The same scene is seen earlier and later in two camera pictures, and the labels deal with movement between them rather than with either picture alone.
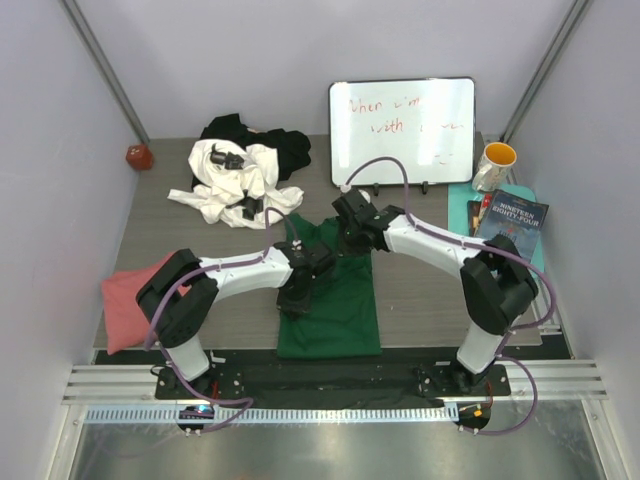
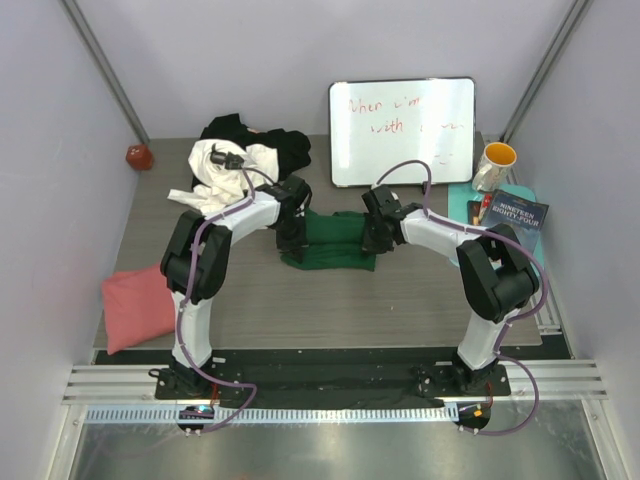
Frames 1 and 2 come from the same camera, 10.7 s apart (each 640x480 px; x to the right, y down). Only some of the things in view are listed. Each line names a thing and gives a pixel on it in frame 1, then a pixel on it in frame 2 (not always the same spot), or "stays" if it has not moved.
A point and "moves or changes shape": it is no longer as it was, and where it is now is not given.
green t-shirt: x=343 y=318 moves or changes shape
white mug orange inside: x=496 y=161 stays
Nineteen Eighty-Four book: x=520 y=218 stays
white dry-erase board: x=429 y=123 stays
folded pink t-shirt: x=127 y=326 stays
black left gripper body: x=294 y=302 -> x=290 y=236
